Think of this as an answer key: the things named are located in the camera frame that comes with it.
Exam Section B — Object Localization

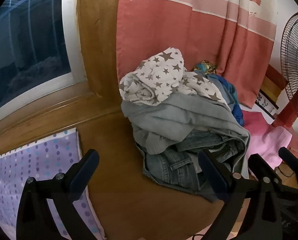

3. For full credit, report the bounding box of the purple dotted bed sheet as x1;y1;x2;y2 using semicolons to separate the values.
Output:
0;127;107;240

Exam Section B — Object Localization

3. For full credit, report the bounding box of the colourful patterned cloth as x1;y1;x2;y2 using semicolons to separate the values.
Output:
191;60;218;75

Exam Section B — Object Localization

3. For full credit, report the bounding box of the bright blue garment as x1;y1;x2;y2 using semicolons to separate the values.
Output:
206;74;245;128

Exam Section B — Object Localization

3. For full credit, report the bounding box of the wooden bed frame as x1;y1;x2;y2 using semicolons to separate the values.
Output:
0;0;242;240

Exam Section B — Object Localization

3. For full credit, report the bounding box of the white star print cloth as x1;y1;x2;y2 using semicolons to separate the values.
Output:
119;47;233;112

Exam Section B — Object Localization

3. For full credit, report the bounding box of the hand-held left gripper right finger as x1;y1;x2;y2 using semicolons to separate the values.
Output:
198;150;283;240

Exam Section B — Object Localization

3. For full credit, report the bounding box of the brown wooden board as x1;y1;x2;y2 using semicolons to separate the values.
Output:
260;64;290;98

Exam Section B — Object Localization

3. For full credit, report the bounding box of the standing fan with red hub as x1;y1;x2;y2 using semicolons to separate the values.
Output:
272;9;298;130

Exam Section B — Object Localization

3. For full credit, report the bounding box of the white printed box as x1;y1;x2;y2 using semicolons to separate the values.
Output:
254;89;281;120

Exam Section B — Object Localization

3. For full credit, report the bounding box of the pink red curtain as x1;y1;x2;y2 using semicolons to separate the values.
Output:
116;0;280;109

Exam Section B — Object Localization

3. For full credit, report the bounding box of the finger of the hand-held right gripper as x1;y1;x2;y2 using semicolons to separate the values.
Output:
279;147;298;195
249;153;284;186

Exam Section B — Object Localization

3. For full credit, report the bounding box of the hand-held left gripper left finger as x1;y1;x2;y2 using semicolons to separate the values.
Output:
16;149;101;240

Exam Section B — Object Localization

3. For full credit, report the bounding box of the window with white frame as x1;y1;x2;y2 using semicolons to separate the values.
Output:
0;0;87;117

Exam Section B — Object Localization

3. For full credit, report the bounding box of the pink cloth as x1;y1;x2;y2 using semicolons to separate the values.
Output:
242;110;293;167

